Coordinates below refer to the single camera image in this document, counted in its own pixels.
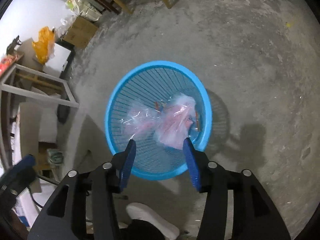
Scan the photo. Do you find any clear plastic bag trash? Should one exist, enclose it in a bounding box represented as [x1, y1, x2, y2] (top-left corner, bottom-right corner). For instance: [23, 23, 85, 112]
[120, 93, 199, 150]

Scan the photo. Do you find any blue plastic mesh trash basket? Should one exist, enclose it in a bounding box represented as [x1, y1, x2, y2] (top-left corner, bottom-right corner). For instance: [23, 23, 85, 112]
[105, 61, 212, 180]

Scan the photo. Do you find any white shoe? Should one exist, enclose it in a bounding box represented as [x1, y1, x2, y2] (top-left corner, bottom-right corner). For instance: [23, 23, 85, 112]
[126, 203, 180, 239]

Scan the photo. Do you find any white foam box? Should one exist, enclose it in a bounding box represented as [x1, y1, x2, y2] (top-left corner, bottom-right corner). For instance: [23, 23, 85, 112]
[43, 43, 71, 77]

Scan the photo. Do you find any brown cardboard box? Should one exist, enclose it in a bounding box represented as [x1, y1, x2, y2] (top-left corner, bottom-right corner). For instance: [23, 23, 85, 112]
[62, 16, 98, 49]

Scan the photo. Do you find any orange plastic bag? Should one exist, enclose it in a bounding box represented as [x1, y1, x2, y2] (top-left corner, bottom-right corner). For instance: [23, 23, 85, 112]
[32, 26, 55, 64]

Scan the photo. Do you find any white plastic bags pile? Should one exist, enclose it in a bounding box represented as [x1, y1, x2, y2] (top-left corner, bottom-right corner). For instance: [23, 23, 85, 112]
[61, 0, 102, 27]

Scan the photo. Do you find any grey metal frame shelf table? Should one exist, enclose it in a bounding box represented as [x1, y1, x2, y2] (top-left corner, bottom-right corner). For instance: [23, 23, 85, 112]
[1, 64, 79, 170]

